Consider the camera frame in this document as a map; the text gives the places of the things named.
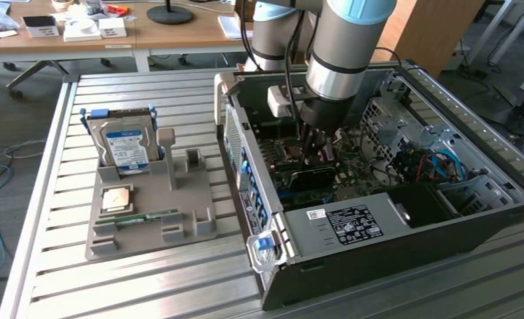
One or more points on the blue case latch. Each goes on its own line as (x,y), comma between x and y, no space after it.
(261,244)

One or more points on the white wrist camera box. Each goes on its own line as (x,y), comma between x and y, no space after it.
(283,101)

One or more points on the silver drive cage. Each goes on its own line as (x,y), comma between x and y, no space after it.
(385,129)

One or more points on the brown cardboard box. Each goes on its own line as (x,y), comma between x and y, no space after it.
(247,13)

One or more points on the graphics card with metal bracket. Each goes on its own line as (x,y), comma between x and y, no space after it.
(309,179)

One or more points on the wooden cabinet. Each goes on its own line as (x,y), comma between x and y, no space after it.
(429,33)

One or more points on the silver disk bay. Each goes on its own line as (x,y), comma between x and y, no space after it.
(479,189)

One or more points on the black lamp base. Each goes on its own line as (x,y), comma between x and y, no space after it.
(171,16)

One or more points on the white paper stack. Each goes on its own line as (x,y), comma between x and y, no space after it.
(232,31)

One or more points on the white tape roll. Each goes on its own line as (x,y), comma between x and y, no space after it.
(88,28)

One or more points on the flat white box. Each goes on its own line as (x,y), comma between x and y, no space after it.
(82,37)

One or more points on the red orange object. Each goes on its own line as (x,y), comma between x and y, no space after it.
(118,10)

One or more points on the black open PC case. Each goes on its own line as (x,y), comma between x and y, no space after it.
(376,276)

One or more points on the small white box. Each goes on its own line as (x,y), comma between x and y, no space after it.
(111,30)

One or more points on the hard disk in blue caddy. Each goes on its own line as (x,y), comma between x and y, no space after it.
(119,146)

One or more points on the long expansion slot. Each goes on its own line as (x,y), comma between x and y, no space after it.
(287,195)

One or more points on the dark RAM stick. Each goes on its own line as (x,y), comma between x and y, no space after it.
(288,167)

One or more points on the white card red print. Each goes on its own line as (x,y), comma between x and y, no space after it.
(0,34)

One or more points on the beige tape roll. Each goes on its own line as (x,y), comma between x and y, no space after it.
(55,6)

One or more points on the white box black top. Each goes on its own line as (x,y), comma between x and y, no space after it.
(40,30)

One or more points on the green RAM stick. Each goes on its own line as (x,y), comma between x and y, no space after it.
(135,219)

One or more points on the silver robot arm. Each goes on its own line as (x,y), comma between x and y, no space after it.
(345,40)

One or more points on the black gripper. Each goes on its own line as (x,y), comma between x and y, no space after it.
(321,116)

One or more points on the green motherboard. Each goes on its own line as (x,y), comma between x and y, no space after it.
(355,172)

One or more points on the grey power supply unit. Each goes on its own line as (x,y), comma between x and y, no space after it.
(303,232)

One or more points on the CPU socket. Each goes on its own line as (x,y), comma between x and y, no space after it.
(292,149)

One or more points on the CPU chip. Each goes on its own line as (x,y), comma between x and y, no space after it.
(114,200)

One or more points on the wooden desk white frame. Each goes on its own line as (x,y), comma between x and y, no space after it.
(44,46)
(191,36)

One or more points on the grey parts rack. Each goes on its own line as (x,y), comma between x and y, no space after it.
(155,206)

